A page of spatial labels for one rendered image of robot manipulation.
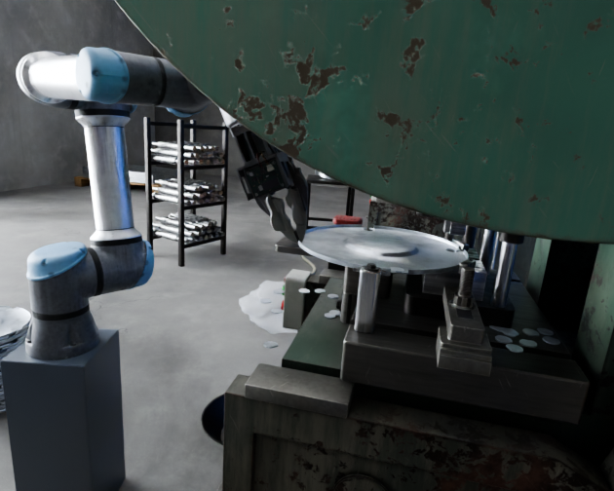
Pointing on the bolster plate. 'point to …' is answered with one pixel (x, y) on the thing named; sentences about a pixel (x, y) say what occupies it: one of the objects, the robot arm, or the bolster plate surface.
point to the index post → (367, 298)
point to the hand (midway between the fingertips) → (297, 235)
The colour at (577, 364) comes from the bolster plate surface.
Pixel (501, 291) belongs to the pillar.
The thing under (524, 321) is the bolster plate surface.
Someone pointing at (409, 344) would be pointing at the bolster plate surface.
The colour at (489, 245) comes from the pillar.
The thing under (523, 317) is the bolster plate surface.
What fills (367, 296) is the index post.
